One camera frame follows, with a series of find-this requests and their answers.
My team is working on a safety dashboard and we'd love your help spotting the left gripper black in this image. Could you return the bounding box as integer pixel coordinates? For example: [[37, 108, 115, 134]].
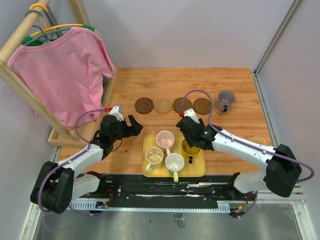
[[111, 114, 143, 143]]

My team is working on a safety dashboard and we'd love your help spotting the yellow translucent cup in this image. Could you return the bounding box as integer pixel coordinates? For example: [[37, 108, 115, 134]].
[[181, 139, 201, 164]]

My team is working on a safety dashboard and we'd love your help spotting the large brown wooden coaster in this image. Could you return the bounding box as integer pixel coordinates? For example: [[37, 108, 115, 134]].
[[134, 97, 154, 114]]

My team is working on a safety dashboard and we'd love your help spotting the woven rattan coaster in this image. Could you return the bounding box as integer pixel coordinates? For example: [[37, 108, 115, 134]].
[[214, 104, 232, 115], [154, 99, 172, 114]]

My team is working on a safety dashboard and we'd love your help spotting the purple translucent cup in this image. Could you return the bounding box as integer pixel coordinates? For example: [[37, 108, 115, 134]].
[[216, 90, 236, 108]]

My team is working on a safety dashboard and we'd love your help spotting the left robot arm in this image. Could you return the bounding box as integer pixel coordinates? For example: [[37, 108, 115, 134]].
[[30, 115, 143, 214]]

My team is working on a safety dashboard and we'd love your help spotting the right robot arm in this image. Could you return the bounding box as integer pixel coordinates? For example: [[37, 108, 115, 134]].
[[176, 116, 302, 200]]

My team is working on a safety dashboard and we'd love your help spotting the pink cup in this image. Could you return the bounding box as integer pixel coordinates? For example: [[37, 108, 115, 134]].
[[156, 130, 175, 156]]

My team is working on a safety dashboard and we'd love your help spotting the cream cup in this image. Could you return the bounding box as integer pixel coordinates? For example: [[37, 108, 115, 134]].
[[145, 147, 164, 174]]

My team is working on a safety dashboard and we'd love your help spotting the yellow plastic tray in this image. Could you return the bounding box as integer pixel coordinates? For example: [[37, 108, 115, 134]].
[[142, 134, 206, 178]]

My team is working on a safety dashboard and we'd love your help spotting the pink t-shirt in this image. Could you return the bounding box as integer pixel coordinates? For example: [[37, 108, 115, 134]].
[[7, 27, 115, 130]]

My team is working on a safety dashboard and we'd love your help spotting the grey hanger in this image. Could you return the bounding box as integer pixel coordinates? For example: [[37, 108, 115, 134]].
[[20, 25, 71, 46]]

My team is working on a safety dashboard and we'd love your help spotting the yellow hanger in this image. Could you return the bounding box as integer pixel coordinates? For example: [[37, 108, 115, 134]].
[[42, 0, 102, 37]]

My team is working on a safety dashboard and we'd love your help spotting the green garment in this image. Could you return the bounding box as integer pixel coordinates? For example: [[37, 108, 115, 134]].
[[20, 23, 97, 47]]

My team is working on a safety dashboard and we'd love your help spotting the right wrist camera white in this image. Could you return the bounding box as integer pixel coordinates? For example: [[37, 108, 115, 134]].
[[179, 108, 200, 124]]

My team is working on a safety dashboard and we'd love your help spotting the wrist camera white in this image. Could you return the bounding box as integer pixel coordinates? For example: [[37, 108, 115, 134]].
[[108, 104, 125, 122], [179, 108, 200, 124]]

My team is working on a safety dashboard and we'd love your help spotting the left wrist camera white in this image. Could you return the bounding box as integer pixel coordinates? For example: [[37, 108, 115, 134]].
[[108, 104, 125, 122]]

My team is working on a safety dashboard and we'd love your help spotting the white cup green handle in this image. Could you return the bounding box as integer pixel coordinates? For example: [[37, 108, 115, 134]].
[[165, 153, 185, 183]]

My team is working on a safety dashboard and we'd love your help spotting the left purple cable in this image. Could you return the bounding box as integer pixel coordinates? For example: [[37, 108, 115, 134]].
[[37, 107, 111, 213]]

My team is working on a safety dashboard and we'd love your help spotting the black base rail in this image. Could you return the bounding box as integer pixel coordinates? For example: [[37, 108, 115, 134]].
[[77, 174, 255, 212]]

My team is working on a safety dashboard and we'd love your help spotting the grey cable duct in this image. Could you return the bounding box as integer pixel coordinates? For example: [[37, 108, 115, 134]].
[[69, 201, 231, 213]]

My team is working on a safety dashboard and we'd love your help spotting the aluminium frame post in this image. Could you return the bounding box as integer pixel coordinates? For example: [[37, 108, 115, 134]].
[[252, 0, 304, 76]]

